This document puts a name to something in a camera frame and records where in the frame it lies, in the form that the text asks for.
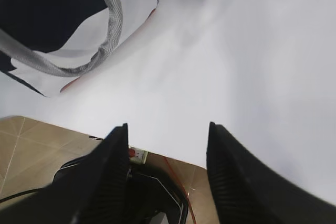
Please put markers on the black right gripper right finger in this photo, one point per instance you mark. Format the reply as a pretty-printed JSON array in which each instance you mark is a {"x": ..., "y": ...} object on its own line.
[{"x": 245, "y": 190}]

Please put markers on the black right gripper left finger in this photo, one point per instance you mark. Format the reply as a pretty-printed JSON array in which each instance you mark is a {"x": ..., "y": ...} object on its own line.
[{"x": 93, "y": 192}]

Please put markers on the navy blue lunch bag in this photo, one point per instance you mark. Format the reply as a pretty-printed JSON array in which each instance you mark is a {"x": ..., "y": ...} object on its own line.
[{"x": 48, "y": 44}]

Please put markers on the white power strip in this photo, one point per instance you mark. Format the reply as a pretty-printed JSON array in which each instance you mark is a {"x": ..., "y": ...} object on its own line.
[{"x": 137, "y": 156}]

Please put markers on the black equipment under table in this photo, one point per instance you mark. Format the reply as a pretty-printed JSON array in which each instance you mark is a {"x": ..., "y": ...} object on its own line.
[{"x": 150, "y": 195}]

